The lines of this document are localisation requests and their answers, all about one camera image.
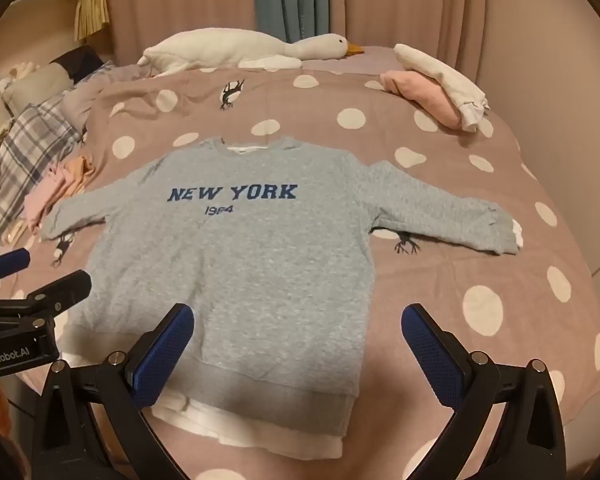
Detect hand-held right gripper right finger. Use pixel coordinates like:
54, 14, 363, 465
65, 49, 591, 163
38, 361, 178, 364
401, 302, 568, 480

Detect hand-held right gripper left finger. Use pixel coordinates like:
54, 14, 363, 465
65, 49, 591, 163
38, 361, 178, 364
30, 302, 196, 480

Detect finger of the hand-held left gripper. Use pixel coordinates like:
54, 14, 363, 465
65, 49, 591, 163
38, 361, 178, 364
0, 247, 32, 287
0, 269, 93, 332

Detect grey printed sweatshirt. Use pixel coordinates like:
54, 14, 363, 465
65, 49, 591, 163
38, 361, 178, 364
40, 135, 523, 461

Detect pink crumpled clothes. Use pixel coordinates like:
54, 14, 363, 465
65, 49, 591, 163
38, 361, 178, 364
24, 162, 76, 233

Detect peach crumpled cloth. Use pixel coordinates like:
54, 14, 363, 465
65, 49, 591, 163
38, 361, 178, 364
62, 156, 98, 191

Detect plaid cloth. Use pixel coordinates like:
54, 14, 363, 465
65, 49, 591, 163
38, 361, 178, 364
0, 92, 88, 256

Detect grey pillow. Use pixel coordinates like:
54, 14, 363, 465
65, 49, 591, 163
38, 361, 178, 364
2, 62, 73, 116

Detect dark cloth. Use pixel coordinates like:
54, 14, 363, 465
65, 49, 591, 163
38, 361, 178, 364
50, 45, 106, 83

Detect pink folded garment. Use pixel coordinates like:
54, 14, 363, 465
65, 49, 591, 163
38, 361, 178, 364
380, 70, 463, 131

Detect pink polka dot blanket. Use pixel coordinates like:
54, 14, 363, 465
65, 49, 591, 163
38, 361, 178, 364
0, 45, 600, 480

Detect yellow tassel hanging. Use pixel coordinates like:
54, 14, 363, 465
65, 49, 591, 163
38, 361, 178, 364
74, 0, 112, 41

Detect white folded garment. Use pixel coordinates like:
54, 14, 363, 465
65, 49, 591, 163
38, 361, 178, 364
394, 43, 491, 133

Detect white goose plush toy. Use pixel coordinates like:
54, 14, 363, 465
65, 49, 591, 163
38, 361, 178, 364
137, 27, 366, 78

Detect blue curtain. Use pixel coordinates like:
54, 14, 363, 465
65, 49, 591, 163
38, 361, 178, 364
254, 0, 331, 45

